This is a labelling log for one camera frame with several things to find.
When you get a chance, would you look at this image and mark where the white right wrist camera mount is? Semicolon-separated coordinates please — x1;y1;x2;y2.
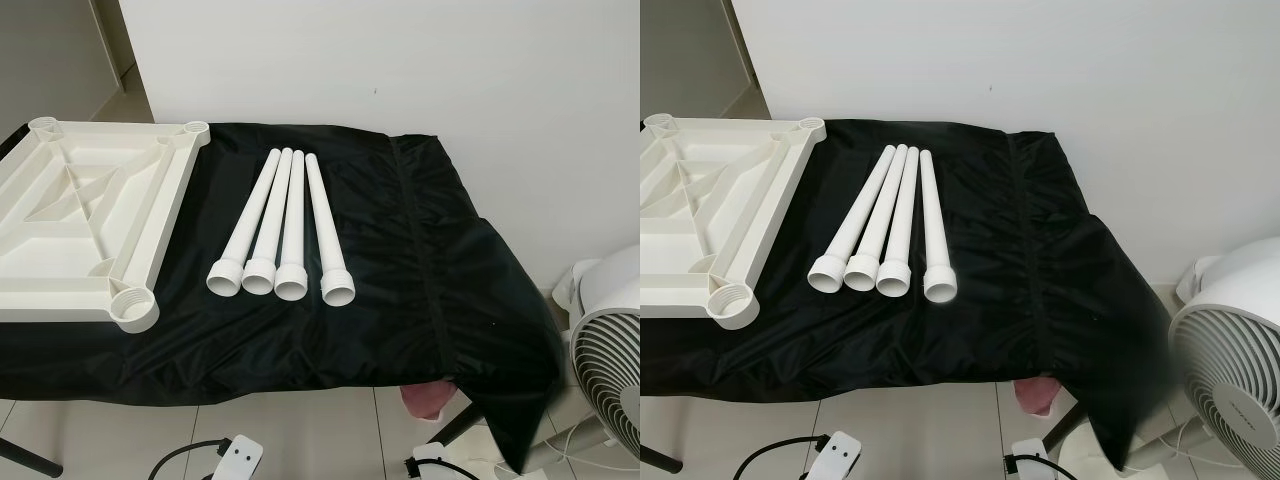
405;443;456;480
1005;438;1049;480

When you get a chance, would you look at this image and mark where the pink fabric item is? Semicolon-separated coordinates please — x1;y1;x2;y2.
1013;375;1059;418
400;378;459;419

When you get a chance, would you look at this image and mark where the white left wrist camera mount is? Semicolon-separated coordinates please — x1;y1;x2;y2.
213;434;264;480
815;430;864;480

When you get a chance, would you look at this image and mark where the white plastic children table top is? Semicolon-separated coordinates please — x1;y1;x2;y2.
0;117;211;334
640;113;827;331

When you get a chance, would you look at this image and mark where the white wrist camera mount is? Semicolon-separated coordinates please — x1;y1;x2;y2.
815;430;864;480
213;434;264;480
405;443;456;480
1005;438;1049;480

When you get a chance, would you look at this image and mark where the white floor fan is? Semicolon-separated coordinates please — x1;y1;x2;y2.
1055;237;1280;480
520;245;641;477

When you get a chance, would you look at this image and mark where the black cloth table cover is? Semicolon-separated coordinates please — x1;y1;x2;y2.
0;122;567;473
640;118;1176;473

